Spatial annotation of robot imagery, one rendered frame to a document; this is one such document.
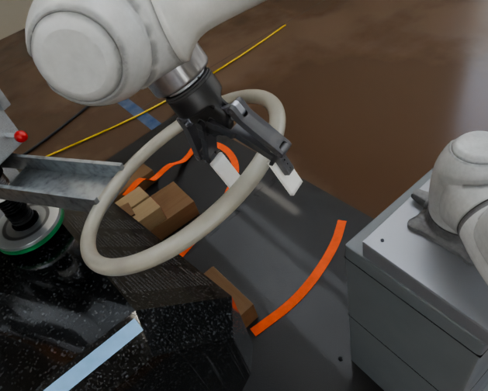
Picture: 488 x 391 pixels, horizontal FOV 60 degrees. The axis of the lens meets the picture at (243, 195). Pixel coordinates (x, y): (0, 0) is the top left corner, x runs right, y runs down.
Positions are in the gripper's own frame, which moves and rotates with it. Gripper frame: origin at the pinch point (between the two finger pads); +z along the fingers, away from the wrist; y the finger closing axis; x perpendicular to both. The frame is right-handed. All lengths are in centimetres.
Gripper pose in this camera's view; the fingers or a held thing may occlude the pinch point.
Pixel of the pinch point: (261, 182)
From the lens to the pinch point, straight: 68.0
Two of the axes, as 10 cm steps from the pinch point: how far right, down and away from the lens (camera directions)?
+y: -6.6, -0.4, 7.5
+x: -5.3, 7.4, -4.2
